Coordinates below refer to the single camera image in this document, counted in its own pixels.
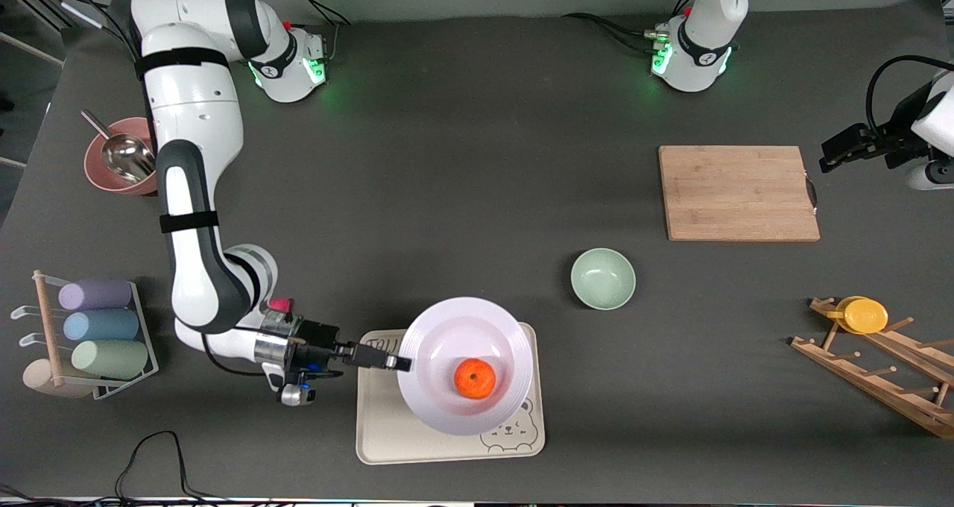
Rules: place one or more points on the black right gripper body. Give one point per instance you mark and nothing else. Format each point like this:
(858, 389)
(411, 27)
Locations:
(319, 336)

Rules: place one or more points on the lavender round plate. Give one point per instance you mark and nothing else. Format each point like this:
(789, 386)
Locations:
(462, 328)

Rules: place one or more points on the orange fruit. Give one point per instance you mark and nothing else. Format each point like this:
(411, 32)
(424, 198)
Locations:
(475, 379)

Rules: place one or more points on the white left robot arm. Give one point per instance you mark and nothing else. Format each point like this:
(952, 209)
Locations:
(693, 52)

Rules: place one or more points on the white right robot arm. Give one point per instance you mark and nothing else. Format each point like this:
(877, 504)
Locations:
(197, 119)

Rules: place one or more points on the pink folded cloth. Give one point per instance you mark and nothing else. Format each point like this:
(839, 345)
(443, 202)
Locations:
(280, 305)

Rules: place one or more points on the beige bear print tray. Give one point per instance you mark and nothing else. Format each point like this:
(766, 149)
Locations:
(380, 425)

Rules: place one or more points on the wooden cutting board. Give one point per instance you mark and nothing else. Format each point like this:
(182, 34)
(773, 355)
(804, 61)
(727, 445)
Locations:
(745, 194)

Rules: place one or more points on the yellow cup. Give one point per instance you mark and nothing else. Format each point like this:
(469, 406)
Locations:
(864, 316)

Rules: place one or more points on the green cup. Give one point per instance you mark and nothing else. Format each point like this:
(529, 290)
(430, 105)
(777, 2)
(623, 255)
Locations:
(110, 359)

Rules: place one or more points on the wooden peg drying rack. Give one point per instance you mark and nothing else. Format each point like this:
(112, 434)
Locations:
(879, 376)

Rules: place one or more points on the blue cup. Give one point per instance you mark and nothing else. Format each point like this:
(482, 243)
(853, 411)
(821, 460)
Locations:
(100, 326)

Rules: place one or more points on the purple cup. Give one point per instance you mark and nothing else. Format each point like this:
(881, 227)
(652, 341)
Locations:
(95, 294)

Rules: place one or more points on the light green bowl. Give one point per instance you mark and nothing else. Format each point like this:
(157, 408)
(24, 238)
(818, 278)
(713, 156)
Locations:
(603, 279)

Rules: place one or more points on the metal scoop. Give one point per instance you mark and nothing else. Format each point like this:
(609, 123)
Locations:
(127, 156)

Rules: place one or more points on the pink bowl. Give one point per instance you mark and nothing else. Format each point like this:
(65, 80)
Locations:
(100, 175)

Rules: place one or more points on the beige cup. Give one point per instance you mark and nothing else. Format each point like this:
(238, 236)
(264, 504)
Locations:
(37, 379)

